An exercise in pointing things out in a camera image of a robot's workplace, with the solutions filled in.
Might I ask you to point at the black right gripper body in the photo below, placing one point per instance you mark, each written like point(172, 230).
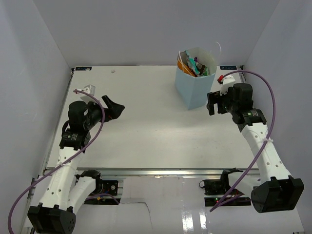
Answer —
point(227, 100)

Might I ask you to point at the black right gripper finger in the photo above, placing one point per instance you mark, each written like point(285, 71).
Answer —
point(213, 98)
point(211, 109)

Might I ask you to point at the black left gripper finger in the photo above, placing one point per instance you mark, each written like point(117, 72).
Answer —
point(116, 110)
point(109, 103)

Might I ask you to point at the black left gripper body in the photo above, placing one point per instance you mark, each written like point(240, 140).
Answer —
point(95, 113)

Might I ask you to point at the light blue paper bag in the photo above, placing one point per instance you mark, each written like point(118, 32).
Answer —
point(193, 90)

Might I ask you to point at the yellow green Fox's bag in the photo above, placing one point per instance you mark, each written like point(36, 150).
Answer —
point(204, 72)

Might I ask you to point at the green Fox's candy bag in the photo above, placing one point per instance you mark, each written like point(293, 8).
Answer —
point(191, 62)

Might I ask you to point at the orange Kettle chips bag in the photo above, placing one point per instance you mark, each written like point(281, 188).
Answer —
point(184, 68)

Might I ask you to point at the brown chocolate bar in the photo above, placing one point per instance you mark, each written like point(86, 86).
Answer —
point(199, 65)

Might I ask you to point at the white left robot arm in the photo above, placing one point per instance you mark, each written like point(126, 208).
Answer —
point(57, 210)

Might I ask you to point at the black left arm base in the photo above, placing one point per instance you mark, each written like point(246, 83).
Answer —
point(105, 193)

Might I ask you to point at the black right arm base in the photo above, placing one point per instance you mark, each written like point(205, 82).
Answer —
point(214, 190)

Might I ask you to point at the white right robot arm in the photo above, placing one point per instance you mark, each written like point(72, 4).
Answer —
point(276, 189)

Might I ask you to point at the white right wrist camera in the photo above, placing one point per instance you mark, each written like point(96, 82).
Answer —
point(226, 82)

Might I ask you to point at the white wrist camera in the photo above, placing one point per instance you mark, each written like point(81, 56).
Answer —
point(226, 82)
point(90, 90)

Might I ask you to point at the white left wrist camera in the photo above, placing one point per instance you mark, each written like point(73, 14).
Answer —
point(90, 90)

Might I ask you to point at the aluminium table edge rail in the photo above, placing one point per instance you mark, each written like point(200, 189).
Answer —
point(153, 172)

